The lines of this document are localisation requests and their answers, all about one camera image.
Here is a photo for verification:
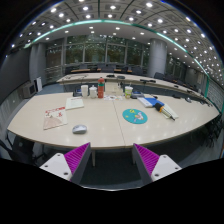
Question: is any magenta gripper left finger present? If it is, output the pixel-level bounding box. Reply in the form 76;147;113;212
41;143;91;184

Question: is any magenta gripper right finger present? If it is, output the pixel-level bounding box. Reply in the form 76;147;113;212
132;144;181;185

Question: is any grey computer mouse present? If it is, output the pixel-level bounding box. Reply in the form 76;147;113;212
72;125;87;134

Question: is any round teal mouse pad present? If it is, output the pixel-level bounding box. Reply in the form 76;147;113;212
122;109;148;124

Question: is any red and white magazine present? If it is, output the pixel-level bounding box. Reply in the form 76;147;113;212
43;107;67;130

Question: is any black office chair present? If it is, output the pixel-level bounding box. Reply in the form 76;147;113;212
0;136;36;166

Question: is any black yellow handheld tool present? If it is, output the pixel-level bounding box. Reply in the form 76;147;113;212
154;103;174;120

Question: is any white paper booklet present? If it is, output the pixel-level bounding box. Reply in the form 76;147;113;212
66;97;84;110

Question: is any blue folder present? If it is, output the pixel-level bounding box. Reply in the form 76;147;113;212
144;97;164;107

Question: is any round patterned coaster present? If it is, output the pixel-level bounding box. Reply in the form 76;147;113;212
104;95;117;101

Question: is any white paper cup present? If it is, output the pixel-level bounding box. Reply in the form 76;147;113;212
81;85;88;98

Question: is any white lidded cup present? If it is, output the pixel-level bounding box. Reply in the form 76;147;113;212
89;86;97;98

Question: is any red drink bottle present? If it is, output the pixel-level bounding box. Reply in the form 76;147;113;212
98;77;104;98

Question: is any grey box appliance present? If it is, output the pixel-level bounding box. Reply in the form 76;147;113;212
22;83;36;99

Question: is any long rear conference table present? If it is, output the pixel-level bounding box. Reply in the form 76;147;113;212
57;73;202;98

